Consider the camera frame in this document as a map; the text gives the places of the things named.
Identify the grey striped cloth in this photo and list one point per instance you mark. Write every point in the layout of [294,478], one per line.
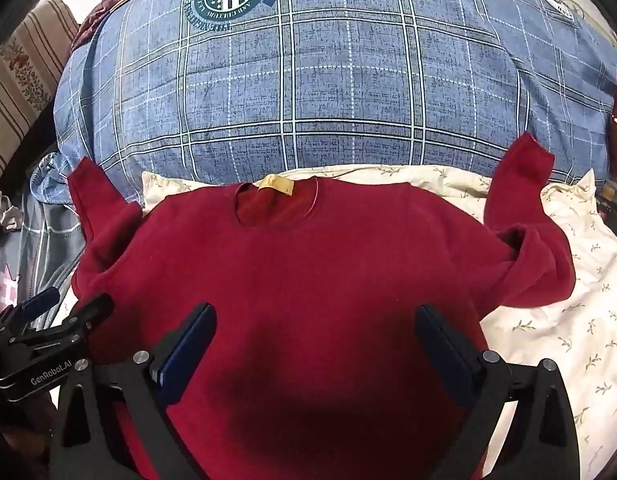
[43,240]

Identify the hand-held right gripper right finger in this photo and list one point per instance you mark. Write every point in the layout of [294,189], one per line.
[443,350]

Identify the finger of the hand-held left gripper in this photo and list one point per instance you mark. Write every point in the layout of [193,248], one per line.
[38,305]
[88,312]

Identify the maroon cloth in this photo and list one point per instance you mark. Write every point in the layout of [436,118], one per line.
[108,5]

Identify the red sweater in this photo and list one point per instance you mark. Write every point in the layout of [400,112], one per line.
[308,270]

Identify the cream leaf-print sheet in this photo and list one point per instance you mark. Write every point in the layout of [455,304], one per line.
[563,335]

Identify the blue plaid pillow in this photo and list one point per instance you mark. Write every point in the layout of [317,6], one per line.
[338,85]

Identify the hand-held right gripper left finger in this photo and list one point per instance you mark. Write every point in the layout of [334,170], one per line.
[188,345]

